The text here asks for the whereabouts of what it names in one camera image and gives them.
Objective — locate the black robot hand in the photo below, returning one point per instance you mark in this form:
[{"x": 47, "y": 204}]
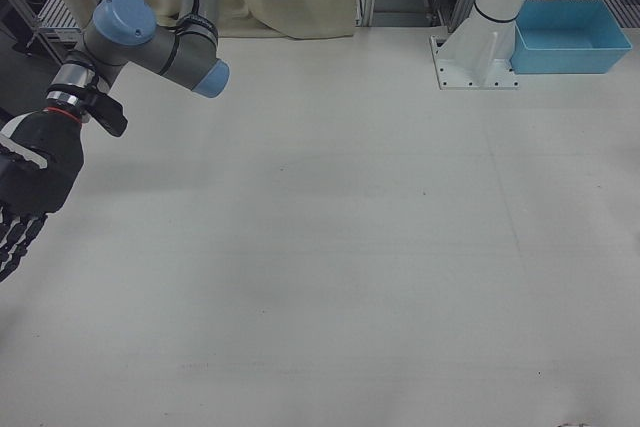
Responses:
[{"x": 47, "y": 157}]

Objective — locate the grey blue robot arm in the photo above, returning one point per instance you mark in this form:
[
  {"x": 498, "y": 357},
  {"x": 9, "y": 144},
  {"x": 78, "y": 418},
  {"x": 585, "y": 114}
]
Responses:
[{"x": 150, "y": 49}]

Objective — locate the grey metal rack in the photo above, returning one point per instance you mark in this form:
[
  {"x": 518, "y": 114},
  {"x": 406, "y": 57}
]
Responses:
[{"x": 56, "y": 13}]

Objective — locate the blue plastic bin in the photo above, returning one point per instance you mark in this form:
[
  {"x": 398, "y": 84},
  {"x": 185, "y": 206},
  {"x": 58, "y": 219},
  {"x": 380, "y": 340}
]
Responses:
[{"x": 565, "y": 60}]

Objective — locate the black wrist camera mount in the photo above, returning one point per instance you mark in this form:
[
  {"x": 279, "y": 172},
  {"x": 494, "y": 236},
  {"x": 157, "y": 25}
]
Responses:
[{"x": 111, "y": 116}]

